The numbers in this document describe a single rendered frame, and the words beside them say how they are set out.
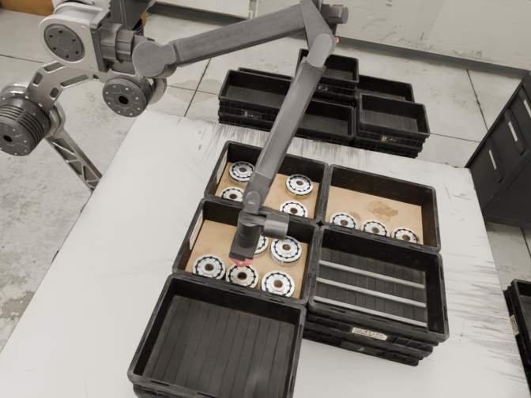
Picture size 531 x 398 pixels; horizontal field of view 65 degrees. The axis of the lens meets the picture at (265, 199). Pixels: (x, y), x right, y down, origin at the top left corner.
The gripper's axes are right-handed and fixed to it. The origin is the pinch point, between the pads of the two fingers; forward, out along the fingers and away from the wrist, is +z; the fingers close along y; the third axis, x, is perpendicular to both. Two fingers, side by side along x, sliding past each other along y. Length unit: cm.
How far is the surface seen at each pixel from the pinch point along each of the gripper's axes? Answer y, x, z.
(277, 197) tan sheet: 36.9, -5.0, 15.4
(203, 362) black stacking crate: -27.4, 2.8, 12.7
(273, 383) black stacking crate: -28.1, -16.7, 12.3
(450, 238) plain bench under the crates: 48, -76, 27
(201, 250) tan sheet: 6.5, 14.3, 14.5
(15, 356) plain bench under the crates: -36, 56, 27
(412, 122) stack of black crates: 153, -72, 53
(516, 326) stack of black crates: 39, -125, 65
